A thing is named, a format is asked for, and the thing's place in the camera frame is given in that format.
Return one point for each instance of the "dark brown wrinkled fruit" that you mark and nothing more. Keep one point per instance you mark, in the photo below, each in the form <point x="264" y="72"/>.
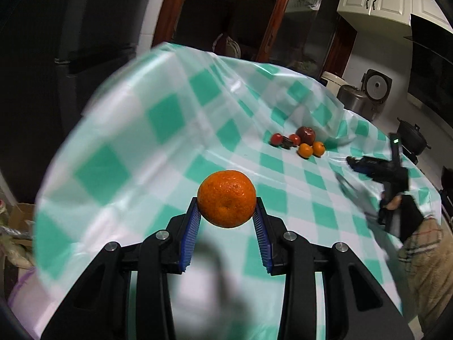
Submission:
<point x="287" y="144"/>

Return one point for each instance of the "small red tomato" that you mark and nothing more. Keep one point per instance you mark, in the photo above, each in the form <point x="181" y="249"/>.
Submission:
<point x="294" y="139"/>
<point x="276" y="139"/>

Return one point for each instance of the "mandarin orange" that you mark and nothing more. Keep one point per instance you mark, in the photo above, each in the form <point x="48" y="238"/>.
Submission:
<point x="319" y="148"/>
<point x="305" y="151"/>
<point x="226" y="198"/>

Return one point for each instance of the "black refrigerator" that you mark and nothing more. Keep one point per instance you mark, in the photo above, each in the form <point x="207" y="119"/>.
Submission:
<point x="70" y="42"/>

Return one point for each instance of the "black cooking pot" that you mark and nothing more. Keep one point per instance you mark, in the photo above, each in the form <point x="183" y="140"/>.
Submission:
<point x="412" y="136"/>

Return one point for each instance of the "green checkered tablecloth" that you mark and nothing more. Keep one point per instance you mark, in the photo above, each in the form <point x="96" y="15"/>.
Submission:
<point x="141" y="148"/>

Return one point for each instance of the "red apple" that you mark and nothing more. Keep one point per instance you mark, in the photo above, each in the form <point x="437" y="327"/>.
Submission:
<point x="306" y="134"/>

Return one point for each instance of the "beige electric cooker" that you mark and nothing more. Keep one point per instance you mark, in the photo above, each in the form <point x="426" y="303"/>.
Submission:
<point x="354" y="101"/>

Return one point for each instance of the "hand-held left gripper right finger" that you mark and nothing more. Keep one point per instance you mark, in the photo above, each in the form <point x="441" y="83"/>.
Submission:
<point x="262" y="241"/>

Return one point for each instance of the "cardboard box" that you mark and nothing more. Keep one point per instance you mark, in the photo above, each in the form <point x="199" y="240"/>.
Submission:
<point x="19" y="214"/>

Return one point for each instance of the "purple round box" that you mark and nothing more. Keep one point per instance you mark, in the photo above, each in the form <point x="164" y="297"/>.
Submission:
<point x="23" y="290"/>

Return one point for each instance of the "white plastic bag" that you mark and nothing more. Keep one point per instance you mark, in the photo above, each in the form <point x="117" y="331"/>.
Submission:
<point x="16" y="248"/>

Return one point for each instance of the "person's right hand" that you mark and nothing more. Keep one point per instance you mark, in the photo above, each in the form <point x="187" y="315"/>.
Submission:
<point x="407" y="216"/>

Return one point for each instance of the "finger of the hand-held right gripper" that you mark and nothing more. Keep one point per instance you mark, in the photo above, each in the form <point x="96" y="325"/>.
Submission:
<point x="366" y="165"/>
<point x="354" y="193"/>

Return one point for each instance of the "wooden framed glass door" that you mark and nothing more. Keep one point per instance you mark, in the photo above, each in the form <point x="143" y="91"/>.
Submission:
<point x="279" y="14"/>

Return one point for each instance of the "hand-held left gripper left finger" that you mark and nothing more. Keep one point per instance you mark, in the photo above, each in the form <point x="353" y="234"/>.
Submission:
<point x="189" y="241"/>

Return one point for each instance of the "person's right forearm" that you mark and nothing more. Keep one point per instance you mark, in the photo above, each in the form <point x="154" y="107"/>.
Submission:
<point x="428" y="262"/>

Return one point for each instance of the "white kitchen appliance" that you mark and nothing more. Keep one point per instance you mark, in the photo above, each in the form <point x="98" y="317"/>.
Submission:
<point x="332" y="81"/>

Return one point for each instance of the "silver rice cooker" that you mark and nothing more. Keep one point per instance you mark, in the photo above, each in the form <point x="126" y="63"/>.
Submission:
<point x="377" y="85"/>

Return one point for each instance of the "black range hood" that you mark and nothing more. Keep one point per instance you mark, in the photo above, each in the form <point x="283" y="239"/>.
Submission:
<point x="431" y="71"/>

